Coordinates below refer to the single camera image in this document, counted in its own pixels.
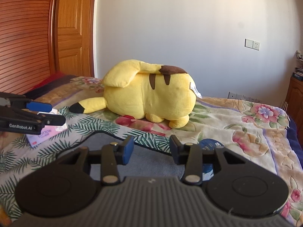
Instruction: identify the red pillow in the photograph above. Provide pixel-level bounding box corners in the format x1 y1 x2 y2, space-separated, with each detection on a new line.
30 72 67 91

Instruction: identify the wall socket strip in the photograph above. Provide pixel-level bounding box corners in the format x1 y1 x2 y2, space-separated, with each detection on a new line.
227 92 261 103

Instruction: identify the purple and grey towel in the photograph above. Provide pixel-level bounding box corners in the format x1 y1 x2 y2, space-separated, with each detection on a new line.
58 133 184 180

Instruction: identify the wooden slatted headboard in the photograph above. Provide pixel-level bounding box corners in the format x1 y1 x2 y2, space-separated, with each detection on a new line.
1 0 53 94

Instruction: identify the clutter pile on cabinet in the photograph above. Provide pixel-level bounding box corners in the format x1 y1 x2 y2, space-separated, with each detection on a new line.
292 50 303 82

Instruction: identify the wooden door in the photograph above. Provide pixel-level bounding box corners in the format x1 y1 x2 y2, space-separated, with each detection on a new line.
54 0 94 77

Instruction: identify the yellow Pikachu plush toy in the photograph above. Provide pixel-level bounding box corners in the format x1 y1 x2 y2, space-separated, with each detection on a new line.
69 59 202 129

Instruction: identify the floral bed quilt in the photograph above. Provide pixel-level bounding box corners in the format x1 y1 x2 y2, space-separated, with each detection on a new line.
36 76 302 226

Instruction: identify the pink tissue box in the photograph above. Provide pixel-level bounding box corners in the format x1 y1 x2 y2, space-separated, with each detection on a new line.
26 123 67 148

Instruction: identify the palm leaf print cloth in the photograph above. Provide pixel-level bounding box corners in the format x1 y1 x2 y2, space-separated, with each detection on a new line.
0 106 205 220

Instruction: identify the dark blue cup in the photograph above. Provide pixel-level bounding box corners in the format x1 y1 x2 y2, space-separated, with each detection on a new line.
199 138 224 181

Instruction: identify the white wall switch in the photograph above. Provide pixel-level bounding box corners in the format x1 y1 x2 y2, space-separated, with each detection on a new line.
244 38 260 51

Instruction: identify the wooden cabinet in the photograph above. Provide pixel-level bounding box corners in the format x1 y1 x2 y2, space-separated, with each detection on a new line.
285 77 303 147

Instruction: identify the dark blue blanket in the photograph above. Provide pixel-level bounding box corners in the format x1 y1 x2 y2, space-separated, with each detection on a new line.
24 72 76 100

